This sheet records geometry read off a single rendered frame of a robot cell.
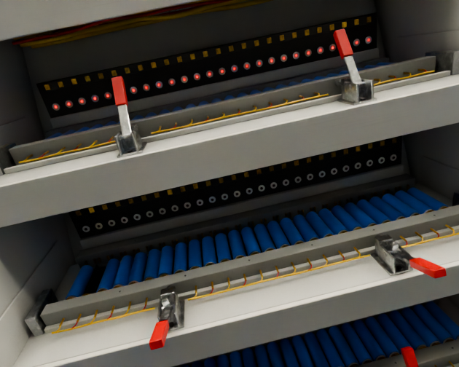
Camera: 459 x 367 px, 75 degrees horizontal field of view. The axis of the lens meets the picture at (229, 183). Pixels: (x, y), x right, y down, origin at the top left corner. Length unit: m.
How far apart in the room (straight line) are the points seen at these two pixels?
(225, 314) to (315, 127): 0.23
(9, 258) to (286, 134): 0.36
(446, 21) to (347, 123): 0.22
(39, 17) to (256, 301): 0.39
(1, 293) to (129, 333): 0.15
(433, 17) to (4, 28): 0.53
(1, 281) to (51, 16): 0.30
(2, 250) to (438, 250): 0.52
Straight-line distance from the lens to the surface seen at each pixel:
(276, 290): 0.38
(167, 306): 0.37
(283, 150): 0.34
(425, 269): 0.35
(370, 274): 0.40
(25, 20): 0.42
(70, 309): 0.44
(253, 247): 0.42
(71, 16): 0.41
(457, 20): 0.52
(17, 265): 0.47
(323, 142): 0.36
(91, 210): 0.51
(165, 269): 0.42
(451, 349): 0.56
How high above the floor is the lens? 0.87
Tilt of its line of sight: 2 degrees down
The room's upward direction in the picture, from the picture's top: 13 degrees counter-clockwise
